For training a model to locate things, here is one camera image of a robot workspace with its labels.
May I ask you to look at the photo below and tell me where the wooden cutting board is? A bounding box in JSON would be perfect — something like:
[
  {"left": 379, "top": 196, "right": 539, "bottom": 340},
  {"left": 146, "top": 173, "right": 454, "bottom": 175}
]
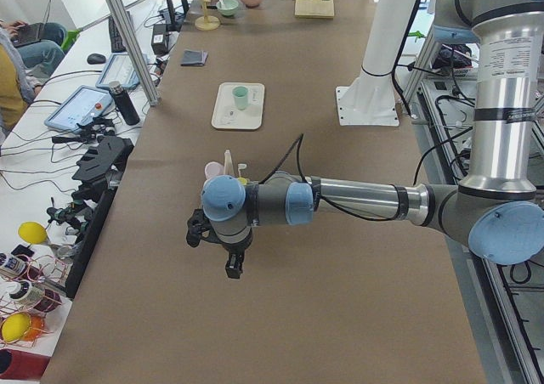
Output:
[{"left": 294, "top": 0, "right": 335, "bottom": 19}]

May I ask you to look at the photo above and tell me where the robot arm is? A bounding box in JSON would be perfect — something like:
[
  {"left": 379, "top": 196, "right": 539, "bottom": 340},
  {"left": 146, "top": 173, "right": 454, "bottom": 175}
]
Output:
[{"left": 186, "top": 0, "right": 543, "bottom": 279}]

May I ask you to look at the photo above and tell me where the blue teach pendant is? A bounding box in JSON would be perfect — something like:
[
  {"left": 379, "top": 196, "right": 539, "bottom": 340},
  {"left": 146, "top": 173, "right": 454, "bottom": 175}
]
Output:
[
  {"left": 95, "top": 53, "right": 139, "bottom": 90},
  {"left": 44, "top": 86, "right": 113, "bottom": 133}
]

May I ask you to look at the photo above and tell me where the cream rabbit tray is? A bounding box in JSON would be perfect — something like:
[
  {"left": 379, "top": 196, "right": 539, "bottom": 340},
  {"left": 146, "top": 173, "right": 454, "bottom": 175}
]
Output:
[{"left": 211, "top": 82, "right": 265, "bottom": 131}]

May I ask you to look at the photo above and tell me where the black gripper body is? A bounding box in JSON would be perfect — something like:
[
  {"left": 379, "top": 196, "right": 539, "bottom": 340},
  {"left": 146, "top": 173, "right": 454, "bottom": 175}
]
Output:
[{"left": 186, "top": 208, "right": 252, "bottom": 254}]

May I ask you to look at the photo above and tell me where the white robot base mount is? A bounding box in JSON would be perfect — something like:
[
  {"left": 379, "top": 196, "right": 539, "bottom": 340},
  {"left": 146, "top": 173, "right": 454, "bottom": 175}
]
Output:
[{"left": 336, "top": 0, "right": 420, "bottom": 127}]

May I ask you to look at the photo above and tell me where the black water bottle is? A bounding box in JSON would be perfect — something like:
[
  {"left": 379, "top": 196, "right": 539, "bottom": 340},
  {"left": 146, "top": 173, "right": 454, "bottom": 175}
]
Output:
[{"left": 108, "top": 81, "right": 140, "bottom": 126}]

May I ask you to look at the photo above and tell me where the pink plastic cup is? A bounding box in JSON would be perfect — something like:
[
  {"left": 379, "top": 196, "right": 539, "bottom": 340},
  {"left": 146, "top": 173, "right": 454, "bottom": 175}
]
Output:
[{"left": 204, "top": 161, "right": 224, "bottom": 180}]

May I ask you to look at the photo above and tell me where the green plastic cup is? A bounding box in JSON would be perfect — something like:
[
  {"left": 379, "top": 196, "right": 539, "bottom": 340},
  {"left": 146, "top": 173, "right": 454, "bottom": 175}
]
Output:
[{"left": 232, "top": 86, "right": 249, "bottom": 110}]

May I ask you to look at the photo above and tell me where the grey folded cloth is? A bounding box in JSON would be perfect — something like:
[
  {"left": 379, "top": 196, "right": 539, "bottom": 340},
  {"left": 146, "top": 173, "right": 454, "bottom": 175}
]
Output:
[{"left": 180, "top": 49, "right": 208, "bottom": 66}]

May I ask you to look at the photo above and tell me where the wooden cup tree stand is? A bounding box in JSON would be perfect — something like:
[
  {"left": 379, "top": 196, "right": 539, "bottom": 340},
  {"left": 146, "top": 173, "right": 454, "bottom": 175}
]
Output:
[{"left": 195, "top": 0, "right": 220, "bottom": 31}]

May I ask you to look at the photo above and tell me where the white wire cup rack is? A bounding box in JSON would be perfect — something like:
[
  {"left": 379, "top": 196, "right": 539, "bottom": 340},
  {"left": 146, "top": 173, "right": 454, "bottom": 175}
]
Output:
[{"left": 224, "top": 150, "right": 247, "bottom": 179}]

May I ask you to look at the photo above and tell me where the green bowl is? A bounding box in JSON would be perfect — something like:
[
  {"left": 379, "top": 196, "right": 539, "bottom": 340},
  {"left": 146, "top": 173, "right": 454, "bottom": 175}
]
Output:
[{"left": 217, "top": 0, "right": 240, "bottom": 17}]

